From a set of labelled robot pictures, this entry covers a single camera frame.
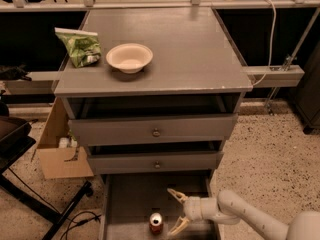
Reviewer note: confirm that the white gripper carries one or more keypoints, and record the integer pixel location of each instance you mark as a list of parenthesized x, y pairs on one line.
[(192, 208)]

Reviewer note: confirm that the red coke can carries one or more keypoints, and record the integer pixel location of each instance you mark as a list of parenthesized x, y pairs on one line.
[(156, 223)]

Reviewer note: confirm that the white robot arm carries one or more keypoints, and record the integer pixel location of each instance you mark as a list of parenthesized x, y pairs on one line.
[(229, 208)]

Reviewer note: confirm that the grey middle drawer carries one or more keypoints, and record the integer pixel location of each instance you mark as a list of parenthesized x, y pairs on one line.
[(154, 162)]

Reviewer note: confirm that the grey open bottom drawer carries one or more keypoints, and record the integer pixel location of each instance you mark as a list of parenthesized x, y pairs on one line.
[(130, 199)]

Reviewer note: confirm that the grey drawer cabinet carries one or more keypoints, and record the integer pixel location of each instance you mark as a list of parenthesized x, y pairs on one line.
[(194, 72)]

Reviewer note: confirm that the grey top drawer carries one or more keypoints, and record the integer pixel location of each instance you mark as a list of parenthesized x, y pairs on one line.
[(150, 130)]

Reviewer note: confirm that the brown cardboard box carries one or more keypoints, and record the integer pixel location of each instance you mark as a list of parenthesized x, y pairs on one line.
[(60, 157)]

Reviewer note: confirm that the white paper bowl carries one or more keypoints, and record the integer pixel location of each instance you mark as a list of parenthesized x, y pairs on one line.
[(129, 58)]

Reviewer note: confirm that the black chair base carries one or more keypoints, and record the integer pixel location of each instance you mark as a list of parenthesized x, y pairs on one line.
[(18, 222)]

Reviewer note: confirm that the green chip bag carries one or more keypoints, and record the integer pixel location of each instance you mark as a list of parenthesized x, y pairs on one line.
[(83, 47)]

